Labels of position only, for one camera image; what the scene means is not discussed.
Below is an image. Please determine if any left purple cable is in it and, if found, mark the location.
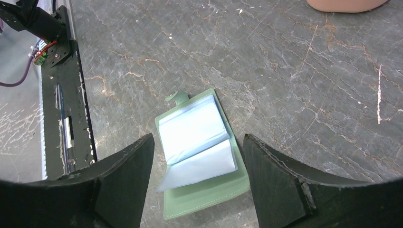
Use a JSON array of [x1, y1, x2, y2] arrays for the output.
[[0, 47, 37, 88]]

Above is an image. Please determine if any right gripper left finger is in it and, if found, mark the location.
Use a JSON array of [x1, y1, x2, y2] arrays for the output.
[[0, 133, 154, 228]]

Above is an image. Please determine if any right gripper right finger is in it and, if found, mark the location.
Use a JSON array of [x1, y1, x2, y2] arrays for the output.
[[243, 134, 403, 228]]

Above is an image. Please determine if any green card holder wallet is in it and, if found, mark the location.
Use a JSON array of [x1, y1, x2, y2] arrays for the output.
[[155, 88, 250, 220]]

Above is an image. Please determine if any pink oval card tray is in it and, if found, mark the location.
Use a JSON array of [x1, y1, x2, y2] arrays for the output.
[[306, 0, 387, 13]]

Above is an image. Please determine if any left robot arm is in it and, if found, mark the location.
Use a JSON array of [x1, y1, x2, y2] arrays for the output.
[[0, 0, 67, 42]]

